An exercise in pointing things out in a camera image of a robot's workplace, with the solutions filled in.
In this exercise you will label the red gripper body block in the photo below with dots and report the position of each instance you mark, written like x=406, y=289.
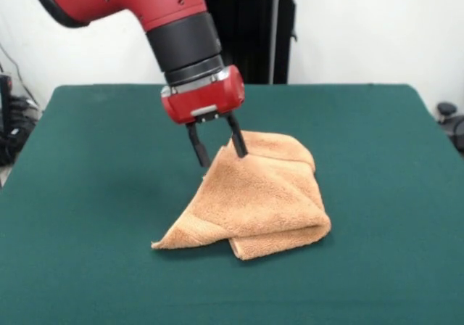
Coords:
x=203, y=96

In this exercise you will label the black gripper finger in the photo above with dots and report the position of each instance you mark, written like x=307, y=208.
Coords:
x=239, y=143
x=198, y=147

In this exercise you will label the tan terry towel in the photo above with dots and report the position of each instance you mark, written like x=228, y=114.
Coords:
x=261, y=201

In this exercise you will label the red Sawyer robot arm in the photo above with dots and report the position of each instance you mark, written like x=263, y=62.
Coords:
x=163, y=9

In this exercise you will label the dark green table cloth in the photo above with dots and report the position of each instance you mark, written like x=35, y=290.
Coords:
x=90, y=194

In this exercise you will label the grey office chair base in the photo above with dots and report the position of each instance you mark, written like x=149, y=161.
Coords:
x=447, y=109

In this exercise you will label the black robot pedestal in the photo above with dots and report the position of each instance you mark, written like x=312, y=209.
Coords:
x=253, y=42

